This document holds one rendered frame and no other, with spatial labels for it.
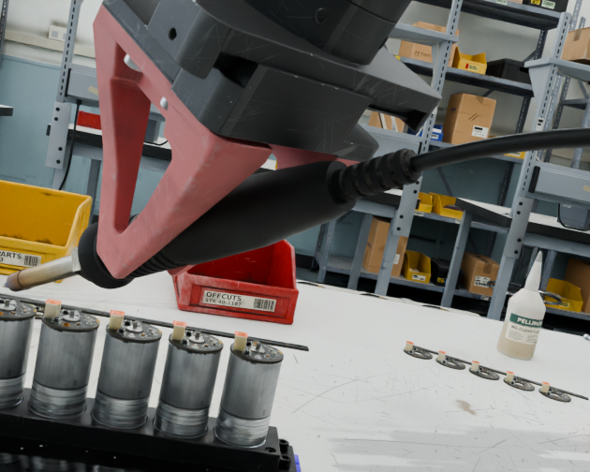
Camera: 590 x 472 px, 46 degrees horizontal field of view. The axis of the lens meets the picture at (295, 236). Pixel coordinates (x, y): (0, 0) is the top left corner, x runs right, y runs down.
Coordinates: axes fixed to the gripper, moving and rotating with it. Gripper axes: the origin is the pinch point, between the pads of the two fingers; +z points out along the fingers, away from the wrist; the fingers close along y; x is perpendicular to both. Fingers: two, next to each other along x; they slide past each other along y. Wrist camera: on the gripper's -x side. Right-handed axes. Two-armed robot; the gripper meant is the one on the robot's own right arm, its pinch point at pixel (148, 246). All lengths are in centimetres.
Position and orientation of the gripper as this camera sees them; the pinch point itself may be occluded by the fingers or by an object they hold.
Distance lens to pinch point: 24.1
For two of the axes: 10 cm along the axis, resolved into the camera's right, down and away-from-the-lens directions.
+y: -6.4, -0.1, -7.7
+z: -5.2, 7.5, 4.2
